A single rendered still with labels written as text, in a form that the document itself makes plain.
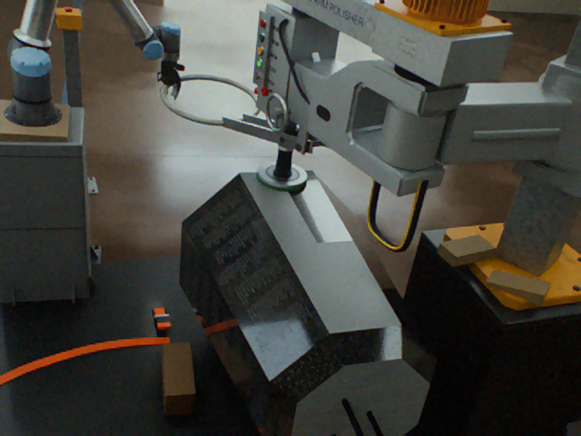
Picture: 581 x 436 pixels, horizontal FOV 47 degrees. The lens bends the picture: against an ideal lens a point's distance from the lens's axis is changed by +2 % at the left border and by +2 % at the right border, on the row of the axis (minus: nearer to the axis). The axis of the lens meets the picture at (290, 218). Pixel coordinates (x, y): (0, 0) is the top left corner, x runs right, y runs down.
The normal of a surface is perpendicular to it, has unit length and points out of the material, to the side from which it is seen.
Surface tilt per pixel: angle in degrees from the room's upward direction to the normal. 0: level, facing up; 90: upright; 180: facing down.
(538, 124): 90
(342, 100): 90
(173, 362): 0
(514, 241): 90
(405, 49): 90
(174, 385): 0
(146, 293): 0
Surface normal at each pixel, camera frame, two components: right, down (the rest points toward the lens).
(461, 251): 0.12, -0.84
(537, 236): -0.64, 0.33
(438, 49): -0.82, 0.21
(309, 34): 0.55, 0.50
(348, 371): 0.29, 0.54
